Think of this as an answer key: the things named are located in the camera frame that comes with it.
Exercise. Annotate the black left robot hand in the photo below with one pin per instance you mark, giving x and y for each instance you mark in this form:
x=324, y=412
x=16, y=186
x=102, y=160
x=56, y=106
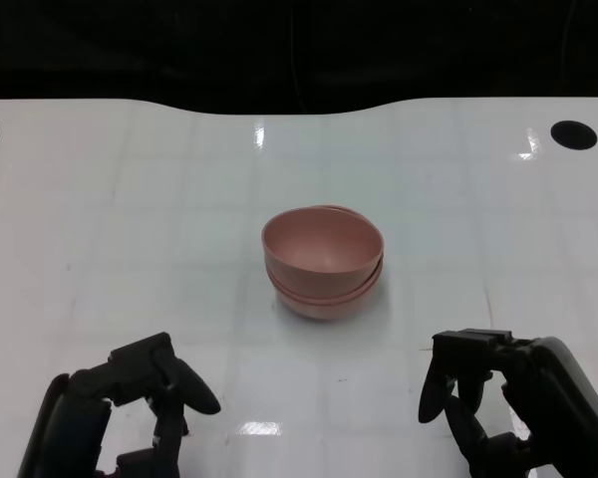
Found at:
x=65, y=423

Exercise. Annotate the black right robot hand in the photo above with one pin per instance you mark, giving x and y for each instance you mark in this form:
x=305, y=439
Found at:
x=558, y=398

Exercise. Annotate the pink bowl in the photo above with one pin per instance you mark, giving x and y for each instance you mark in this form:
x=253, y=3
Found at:
x=324, y=296
x=319, y=239
x=319, y=311

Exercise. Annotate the black cloth backdrop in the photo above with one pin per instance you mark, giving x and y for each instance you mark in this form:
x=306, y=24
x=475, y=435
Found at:
x=129, y=50

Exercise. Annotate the black round table grommet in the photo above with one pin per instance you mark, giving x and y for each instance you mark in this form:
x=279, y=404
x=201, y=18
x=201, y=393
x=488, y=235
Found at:
x=573, y=134

